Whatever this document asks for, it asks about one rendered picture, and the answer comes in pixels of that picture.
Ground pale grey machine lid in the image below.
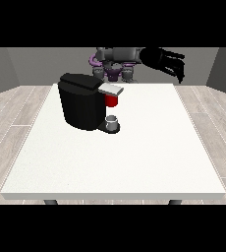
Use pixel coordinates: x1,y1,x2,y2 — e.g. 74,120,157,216
97,82,125,97

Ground black coffee machine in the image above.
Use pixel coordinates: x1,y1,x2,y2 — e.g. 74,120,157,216
57,72,122,135

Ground grey robot trunk purple rings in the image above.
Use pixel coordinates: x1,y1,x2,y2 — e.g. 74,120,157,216
88,47,140,84

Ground small grey cup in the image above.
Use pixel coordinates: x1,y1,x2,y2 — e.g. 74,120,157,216
104,114,120,131

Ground red pod holder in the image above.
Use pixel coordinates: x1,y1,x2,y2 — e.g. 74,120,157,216
104,93,119,108

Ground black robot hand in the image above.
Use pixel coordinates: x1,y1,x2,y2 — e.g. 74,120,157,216
139,47,187,84

